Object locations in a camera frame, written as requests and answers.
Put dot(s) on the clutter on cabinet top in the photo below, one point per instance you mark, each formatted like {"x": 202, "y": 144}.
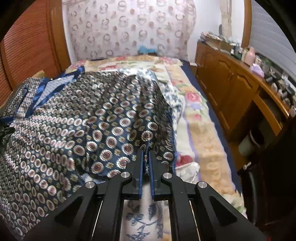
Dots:
{"x": 221, "y": 74}

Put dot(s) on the brown louvered wardrobe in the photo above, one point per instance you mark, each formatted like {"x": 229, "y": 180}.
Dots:
{"x": 32, "y": 40}

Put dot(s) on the floral cream bedspread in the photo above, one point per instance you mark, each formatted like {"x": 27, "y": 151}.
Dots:
{"x": 201, "y": 153}

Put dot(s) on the small blue box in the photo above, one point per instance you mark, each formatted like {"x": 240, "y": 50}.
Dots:
{"x": 147, "y": 51}

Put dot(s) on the brown wooden cabinet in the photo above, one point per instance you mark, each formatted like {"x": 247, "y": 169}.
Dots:
{"x": 241, "y": 99}

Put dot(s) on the blue white floral cloth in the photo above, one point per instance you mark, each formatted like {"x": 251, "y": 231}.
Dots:
{"x": 144, "y": 219}

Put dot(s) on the pink bottle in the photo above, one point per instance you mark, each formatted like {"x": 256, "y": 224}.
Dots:
{"x": 250, "y": 57}

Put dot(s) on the ring patterned lace curtain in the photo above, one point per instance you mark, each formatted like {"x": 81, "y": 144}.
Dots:
{"x": 105, "y": 29}

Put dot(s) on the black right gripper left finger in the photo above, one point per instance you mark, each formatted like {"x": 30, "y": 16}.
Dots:
{"x": 124, "y": 186}

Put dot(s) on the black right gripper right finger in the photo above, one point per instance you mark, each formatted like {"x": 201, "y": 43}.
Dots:
{"x": 168, "y": 186}

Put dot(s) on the navy patterned satin garment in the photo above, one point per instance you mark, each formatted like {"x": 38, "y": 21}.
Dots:
{"x": 81, "y": 126}

